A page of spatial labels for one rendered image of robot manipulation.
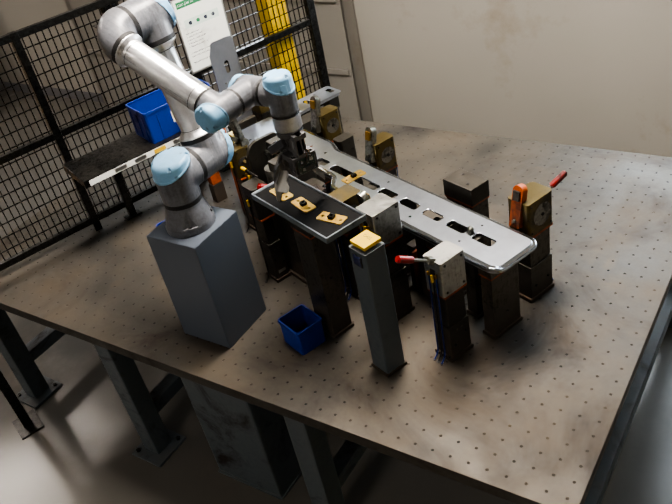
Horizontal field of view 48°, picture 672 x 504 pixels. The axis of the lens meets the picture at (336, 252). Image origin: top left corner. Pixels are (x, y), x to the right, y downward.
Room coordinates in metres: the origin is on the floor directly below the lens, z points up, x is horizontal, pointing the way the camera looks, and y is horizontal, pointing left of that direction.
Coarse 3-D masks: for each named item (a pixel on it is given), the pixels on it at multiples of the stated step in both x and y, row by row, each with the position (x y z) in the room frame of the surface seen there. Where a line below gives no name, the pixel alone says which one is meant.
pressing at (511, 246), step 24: (264, 120) 2.78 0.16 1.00; (312, 144) 2.49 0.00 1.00; (360, 168) 2.24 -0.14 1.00; (408, 192) 2.02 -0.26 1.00; (432, 192) 2.00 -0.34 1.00; (408, 216) 1.89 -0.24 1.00; (456, 216) 1.84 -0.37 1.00; (480, 216) 1.81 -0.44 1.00; (432, 240) 1.74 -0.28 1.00; (456, 240) 1.72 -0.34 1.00; (504, 240) 1.67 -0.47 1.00; (528, 240) 1.65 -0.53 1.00; (480, 264) 1.59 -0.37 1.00; (504, 264) 1.57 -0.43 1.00
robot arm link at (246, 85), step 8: (232, 80) 1.89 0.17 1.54; (240, 80) 1.86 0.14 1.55; (248, 80) 1.85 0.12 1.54; (256, 80) 1.84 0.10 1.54; (232, 88) 1.82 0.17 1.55; (240, 88) 1.82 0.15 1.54; (248, 88) 1.83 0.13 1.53; (256, 88) 1.82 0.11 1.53; (248, 96) 1.81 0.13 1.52; (256, 96) 1.81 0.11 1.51; (248, 104) 1.81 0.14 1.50; (256, 104) 1.83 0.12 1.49
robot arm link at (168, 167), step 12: (156, 156) 1.99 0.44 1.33; (168, 156) 1.97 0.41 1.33; (180, 156) 1.95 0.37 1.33; (192, 156) 1.98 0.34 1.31; (156, 168) 1.93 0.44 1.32; (168, 168) 1.92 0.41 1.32; (180, 168) 1.92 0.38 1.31; (192, 168) 1.95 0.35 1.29; (204, 168) 1.97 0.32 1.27; (156, 180) 1.93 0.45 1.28; (168, 180) 1.91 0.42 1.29; (180, 180) 1.91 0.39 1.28; (192, 180) 1.93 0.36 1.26; (204, 180) 1.98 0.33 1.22; (168, 192) 1.91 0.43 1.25; (180, 192) 1.91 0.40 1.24; (192, 192) 1.92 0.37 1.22; (168, 204) 1.92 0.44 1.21; (180, 204) 1.91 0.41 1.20
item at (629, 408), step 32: (0, 320) 2.60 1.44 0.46; (32, 352) 2.65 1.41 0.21; (32, 384) 2.58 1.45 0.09; (128, 384) 2.09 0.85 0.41; (160, 384) 2.24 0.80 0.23; (640, 384) 1.72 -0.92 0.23; (160, 448) 2.09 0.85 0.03; (320, 448) 1.57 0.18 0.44; (352, 448) 1.72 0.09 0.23; (608, 448) 1.50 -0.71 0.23; (320, 480) 1.54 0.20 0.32; (608, 480) 1.41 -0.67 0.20
